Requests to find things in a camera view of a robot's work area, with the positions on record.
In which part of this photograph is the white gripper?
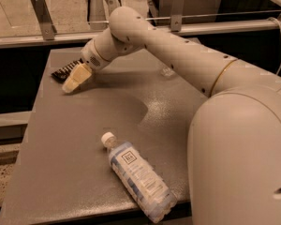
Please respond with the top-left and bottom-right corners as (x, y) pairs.
(62, 39), (110, 94)

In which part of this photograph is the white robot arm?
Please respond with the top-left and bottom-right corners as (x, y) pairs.
(63, 7), (281, 225)

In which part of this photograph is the clear empty plastic bottle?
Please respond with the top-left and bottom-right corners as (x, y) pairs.
(160, 66), (174, 78)

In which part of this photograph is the blue labelled plastic bottle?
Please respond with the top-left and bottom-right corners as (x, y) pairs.
(101, 132), (177, 223)

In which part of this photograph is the left metal bracket post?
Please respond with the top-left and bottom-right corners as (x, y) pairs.
(30, 0), (57, 40)

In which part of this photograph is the metal bracket post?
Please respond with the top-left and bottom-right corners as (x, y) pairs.
(170, 0), (185, 32)
(30, 0), (57, 40)

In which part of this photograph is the horizontal metal rail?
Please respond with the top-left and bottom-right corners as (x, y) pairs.
(0, 19), (279, 49)

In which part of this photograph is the right metal bracket post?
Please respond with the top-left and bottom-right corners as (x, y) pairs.
(170, 0), (185, 32)

